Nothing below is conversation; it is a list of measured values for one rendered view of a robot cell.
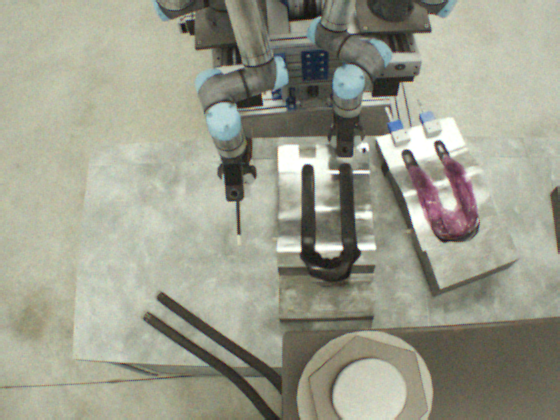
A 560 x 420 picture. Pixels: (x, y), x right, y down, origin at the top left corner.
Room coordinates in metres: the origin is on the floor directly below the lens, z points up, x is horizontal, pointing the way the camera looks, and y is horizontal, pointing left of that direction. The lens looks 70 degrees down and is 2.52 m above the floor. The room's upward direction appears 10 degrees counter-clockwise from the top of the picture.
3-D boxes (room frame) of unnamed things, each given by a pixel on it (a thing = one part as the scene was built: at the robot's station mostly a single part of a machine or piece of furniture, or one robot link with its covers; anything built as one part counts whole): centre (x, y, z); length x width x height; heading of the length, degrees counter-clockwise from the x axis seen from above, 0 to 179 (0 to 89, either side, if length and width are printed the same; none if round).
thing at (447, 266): (0.55, -0.48, 0.86); 0.50 x 0.26 x 0.11; 7
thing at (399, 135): (0.81, -0.39, 0.86); 0.13 x 0.05 x 0.05; 7
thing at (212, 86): (0.79, 0.09, 1.25); 0.11 x 0.11 x 0.08; 10
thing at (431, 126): (0.83, -0.49, 0.86); 0.13 x 0.05 x 0.05; 7
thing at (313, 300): (0.53, -0.12, 0.87); 0.50 x 0.26 x 0.14; 170
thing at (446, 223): (0.55, -0.48, 0.90); 0.26 x 0.18 x 0.08; 7
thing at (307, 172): (0.54, -0.13, 0.92); 0.35 x 0.16 x 0.09; 170
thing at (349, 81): (0.77, -0.22, 1.21); 0.09 x 0.08 x 0.11; 132
